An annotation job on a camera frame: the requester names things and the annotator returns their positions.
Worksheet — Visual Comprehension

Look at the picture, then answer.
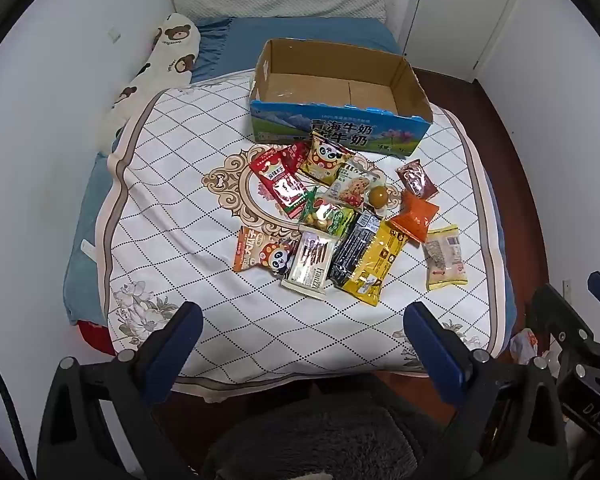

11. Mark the bear print pillow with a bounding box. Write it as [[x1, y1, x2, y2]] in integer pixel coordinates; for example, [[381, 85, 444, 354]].
[[96, 11, 202, 153]]

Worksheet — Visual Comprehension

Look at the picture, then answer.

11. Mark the light blue duvet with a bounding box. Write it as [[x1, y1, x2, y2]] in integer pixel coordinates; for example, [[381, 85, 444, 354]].
[[63, 151, 126, 327]]

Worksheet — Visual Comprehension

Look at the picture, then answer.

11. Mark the packed brown braised egg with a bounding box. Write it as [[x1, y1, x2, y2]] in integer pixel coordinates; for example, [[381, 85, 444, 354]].
[[364, 183, 395, 211]]

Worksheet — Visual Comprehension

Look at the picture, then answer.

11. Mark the green pea snack packet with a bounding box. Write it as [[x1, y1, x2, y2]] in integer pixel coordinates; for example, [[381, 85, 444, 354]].
[[300, 187, 359, 239]]

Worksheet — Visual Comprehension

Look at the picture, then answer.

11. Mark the blue bed sheet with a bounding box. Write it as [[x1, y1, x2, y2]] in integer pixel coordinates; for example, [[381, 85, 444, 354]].
[[192, 16, 405, 85]]

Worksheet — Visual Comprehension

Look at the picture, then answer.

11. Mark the yellow panda snack packet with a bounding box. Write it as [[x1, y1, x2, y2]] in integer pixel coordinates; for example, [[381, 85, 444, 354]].
[[300, 131, 358, 186]]

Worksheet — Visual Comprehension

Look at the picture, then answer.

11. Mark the black cable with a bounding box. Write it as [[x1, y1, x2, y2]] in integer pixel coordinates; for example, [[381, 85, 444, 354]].
[[0, 332, 36, 480]]

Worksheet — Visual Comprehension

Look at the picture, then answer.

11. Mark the white chocolate stick packet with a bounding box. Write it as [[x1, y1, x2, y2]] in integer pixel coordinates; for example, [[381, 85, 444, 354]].
[[281, 230, 339, 301]]

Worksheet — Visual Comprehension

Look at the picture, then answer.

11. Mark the white orange plastic bag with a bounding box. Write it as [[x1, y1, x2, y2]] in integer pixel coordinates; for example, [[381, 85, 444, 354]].
[[509, 328, 549, 367]]

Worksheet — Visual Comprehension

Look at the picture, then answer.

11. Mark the red cloth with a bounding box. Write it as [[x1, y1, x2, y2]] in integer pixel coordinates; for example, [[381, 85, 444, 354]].
[[76, 319, 116, 357]]

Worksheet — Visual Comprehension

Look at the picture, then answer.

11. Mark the white door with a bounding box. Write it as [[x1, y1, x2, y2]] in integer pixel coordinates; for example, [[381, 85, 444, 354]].
[[399, 0, 527, 82]]

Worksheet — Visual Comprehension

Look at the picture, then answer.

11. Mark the dark red snack packet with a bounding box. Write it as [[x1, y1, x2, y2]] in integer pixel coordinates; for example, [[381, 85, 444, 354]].
[[396, 160, 439, 199]]

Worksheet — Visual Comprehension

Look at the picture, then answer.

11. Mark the orange panda snack packet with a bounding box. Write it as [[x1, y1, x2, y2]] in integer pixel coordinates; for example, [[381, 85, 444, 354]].
[[232, 226, 301, 279]]

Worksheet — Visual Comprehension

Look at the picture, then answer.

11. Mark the pale yellow bread packet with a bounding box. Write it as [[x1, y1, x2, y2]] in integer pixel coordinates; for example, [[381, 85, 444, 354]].
[[423, 224, 469, 292]]

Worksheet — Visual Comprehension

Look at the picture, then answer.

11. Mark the person's grey fleece clothing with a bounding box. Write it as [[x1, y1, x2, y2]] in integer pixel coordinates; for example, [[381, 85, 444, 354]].
[[199, 375, 462, 480]]

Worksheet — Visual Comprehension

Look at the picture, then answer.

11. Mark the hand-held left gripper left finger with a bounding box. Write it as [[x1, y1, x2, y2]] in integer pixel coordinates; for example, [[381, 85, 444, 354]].
[[37, 301, 204, 480]]

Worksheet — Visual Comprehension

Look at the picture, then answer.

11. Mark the red crown print snack packet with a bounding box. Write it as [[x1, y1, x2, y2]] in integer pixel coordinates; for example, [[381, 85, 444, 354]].
[[249, 147, 311, 219]]

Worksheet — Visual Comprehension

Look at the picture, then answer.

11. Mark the white cereal bar packet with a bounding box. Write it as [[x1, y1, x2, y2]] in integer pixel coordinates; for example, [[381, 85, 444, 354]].
[[319, 160, 387, 209]]

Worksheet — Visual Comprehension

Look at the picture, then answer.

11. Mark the cardboard box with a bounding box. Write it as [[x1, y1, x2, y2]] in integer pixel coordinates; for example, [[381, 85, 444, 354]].
[[250, 38, 433, 156]]

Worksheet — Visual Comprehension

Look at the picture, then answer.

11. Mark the white quilted floral blanket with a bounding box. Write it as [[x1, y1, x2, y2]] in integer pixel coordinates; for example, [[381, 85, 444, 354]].
[[102, 72, 510, 405]]

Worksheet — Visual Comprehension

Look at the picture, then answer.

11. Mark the small red snack packet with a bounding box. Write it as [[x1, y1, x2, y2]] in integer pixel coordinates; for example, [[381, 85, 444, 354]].
[[279, 141, 311, 173]]

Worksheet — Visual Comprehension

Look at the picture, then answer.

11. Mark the plain orange snack packet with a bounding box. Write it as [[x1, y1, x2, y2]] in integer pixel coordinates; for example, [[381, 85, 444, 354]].
[[387, 193, 440, 244]]

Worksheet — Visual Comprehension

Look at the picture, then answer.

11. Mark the yellow and black snack packet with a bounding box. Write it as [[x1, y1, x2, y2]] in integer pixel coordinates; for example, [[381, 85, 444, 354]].
[[341, 219, 411, 307]]

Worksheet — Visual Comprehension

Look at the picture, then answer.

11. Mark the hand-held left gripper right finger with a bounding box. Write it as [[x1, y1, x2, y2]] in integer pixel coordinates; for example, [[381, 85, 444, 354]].
[[404, 301, 570, 480]]

